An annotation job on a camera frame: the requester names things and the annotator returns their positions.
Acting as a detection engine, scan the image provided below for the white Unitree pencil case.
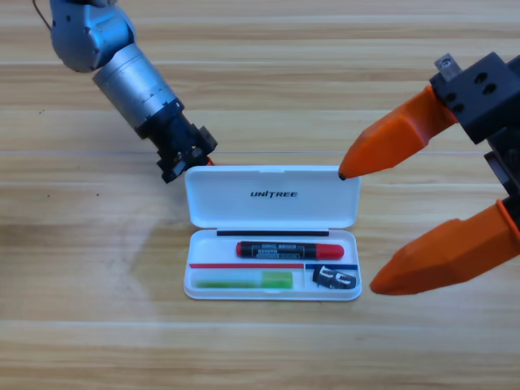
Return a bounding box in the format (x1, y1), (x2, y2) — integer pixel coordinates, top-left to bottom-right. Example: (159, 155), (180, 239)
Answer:
(183, 164), (363, 302)

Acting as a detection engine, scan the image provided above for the plain orange gripper finger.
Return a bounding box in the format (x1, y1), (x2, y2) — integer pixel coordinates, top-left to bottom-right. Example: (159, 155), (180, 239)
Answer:
(369, 201), (520, 297)

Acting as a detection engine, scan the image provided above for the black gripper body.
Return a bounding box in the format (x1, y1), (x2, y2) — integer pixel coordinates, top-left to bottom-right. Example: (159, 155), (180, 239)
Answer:
(429, 51), (520, 236)
(136, 101), (219, 184)

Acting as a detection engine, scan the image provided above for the black marker with red cap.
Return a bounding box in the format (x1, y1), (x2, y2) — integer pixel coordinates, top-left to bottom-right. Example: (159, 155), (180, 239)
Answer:
(235, 240), (346, 262)

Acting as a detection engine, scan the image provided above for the thin brown cable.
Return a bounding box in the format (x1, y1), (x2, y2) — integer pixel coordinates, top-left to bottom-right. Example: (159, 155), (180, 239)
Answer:
(32, 0), (54, 30)

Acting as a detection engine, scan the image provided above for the dark-tipped orange gripper finger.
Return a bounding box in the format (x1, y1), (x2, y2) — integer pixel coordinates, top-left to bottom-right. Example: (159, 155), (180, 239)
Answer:
(337, 84), (460, 181)

